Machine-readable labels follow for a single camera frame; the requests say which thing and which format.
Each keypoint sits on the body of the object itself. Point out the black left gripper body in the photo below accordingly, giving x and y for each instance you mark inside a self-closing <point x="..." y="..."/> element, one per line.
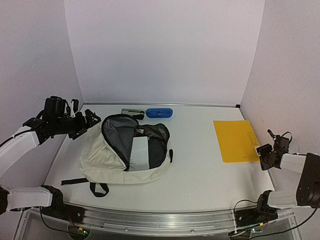
<point x="62" y="127"/>

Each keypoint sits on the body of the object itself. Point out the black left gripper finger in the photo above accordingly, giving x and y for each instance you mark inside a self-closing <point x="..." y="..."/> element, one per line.
<point x="77" y="134"/>
<point x="91" y="118"/>

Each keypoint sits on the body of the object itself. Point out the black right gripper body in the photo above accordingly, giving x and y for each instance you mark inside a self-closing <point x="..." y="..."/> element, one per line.
<point x="264" y="155"/>

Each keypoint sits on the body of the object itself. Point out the yellow paper folder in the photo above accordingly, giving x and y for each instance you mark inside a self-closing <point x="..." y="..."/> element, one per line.
<point x="237" y="141"/>

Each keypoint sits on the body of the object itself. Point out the cream white backpack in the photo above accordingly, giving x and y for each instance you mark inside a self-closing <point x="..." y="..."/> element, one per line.
<point x="105" y="156"/>

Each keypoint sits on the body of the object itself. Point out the palm leaf cover book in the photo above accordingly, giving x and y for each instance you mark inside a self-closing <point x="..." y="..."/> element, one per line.
<point x="139" y="158"/>

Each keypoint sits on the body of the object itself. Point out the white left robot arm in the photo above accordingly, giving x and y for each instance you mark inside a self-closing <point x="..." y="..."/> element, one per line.
<point x="33" y="133"/>

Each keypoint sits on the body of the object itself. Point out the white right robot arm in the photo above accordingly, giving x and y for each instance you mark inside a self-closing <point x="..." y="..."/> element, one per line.
<point x="305" y="194"/>

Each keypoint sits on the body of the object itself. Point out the silver stapler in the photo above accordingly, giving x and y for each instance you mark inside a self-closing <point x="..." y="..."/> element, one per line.
<point x="138" y="114"/>

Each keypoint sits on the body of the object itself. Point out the blue pencil case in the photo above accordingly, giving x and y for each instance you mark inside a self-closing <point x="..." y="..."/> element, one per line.
<point x="159" y="113"/>

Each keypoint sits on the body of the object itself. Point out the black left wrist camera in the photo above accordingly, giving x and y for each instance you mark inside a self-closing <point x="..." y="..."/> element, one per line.
<point x="55" y="106"/>

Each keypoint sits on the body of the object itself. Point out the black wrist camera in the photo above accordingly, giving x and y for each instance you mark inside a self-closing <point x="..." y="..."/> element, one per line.
<point x="55" y="106"/>
<point x="281" y="142"/>

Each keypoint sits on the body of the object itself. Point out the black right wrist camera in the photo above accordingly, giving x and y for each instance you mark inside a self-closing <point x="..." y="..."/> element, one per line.
<point x="281" y="142"/>

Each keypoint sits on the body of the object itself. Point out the aluminium front rail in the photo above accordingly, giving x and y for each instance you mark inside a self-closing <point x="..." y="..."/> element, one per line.
<point x="170" y="224"/>

